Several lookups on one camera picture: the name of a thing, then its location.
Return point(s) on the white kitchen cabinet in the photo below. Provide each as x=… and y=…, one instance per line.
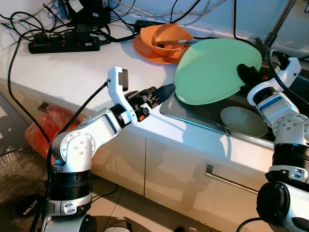
x=169, y=159

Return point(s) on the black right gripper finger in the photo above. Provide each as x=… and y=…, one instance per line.
x=248, y=73

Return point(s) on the chrome faucet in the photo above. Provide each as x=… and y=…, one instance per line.
x=277, y=26

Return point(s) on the black power strip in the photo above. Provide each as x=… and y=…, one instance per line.
x=63, y=44

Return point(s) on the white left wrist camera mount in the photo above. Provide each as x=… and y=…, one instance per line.
x=115, y=96

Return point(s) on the small black adapter brick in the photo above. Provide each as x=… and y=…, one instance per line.
x=148, y=24

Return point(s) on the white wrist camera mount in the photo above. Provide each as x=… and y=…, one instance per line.
x=115, y=96
x=289, y=72

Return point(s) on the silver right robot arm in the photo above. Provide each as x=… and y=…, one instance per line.
x=289, y=130

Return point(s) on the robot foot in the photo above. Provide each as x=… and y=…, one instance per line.
x=186, y=229
x=117, y=225

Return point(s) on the white ceramic bowl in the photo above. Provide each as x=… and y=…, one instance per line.
x=244, y=123

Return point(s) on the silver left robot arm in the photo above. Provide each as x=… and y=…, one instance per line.
x=79, y=145

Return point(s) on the stainless steel sink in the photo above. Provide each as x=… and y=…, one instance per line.
x=203, y=113

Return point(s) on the orange bowl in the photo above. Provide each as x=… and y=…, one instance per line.
x=152, y=35

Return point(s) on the black power supply box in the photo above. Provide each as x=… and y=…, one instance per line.
x=89, y=12

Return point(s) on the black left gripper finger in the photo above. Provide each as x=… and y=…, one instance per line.
x=164, y=89
x=161, y=98

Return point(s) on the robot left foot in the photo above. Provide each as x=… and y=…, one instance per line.
x=117, y=225

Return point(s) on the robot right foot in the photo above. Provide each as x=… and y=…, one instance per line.
x=186, y=229

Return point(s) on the orange plate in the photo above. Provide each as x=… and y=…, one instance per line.
x=145, y=54

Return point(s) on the light green plate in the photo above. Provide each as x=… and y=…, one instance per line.
x=207, y=72

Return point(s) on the red plastic bag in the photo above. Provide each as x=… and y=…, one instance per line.
x=43, y=130

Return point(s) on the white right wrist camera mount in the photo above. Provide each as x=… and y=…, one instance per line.
x=289, y=72

